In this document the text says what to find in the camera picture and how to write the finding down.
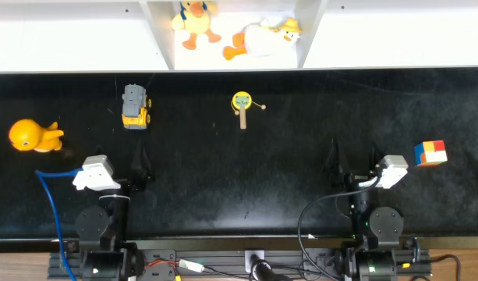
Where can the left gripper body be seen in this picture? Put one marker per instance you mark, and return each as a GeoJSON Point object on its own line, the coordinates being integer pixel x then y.
{"type": "Point", "coordinates": [132, 185]}

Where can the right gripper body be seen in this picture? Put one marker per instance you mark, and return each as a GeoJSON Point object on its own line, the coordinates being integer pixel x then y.
{"type": "Point", "coordinates": [349, 180]}

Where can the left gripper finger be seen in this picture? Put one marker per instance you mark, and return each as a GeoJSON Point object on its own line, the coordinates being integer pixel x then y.
{"type": "Point", "coordinates": [99, 152]}
{"type": "Point", "coordinates": [142, 166]}

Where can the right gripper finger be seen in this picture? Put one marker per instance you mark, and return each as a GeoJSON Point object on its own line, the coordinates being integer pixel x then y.
{"type": "Point", "coordinates": [335, 162]}
{"type": "Point", "coordinates": [375, 160]}

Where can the yellow rubber duck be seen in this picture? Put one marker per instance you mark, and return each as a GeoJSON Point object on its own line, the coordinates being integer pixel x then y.
{"type": "Point", "coordinates": [28, 136]}

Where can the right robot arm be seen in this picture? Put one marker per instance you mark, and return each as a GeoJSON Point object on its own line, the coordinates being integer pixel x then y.
{"type": "Point", "coordinates": [384, 224]}

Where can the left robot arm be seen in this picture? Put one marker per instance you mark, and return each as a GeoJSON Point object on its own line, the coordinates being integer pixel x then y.
{"type": "Point", "coordinates": [92, 222]}

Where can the many-coloured puzzle cube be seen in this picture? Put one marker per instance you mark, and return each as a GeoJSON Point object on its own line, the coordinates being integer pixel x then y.
{"type": "Point", "coordinates": [431, 154]}

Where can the grey and yellow toy truck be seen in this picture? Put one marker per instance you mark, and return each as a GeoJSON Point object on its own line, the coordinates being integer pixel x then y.
{"type": "Point", "coordinates": [135, 107]}

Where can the white shelf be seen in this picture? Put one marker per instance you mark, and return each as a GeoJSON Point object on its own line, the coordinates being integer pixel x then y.
{"type": "Point", "coordinates": [67, 47]}

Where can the yellow rattle drum toy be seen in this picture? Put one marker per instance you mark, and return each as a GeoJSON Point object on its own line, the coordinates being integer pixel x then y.
{"type": "Point", "coordinates": [241, 101]}

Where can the white plush duck yellow hat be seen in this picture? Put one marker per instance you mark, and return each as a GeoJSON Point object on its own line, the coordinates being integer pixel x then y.
{"type": "Point", "coordinates": [262, 41]}

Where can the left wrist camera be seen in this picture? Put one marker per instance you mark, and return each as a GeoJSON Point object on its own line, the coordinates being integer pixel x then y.
{"type": "Point", "coordinates": [96, 171]}

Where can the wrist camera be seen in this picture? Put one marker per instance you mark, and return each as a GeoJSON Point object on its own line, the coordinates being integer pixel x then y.
{"type": "Point", "coordinates": [96, 171]}
{"type": "Point", "coordinates": [392, 169]}

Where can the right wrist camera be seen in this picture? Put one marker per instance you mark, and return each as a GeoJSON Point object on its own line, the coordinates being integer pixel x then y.
{"type": "Point", "coordinates": [392, 169]}

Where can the mounting rail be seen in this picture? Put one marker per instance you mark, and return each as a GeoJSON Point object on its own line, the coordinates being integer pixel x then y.
{"type": "Point", "coordinates": [223, 259]}

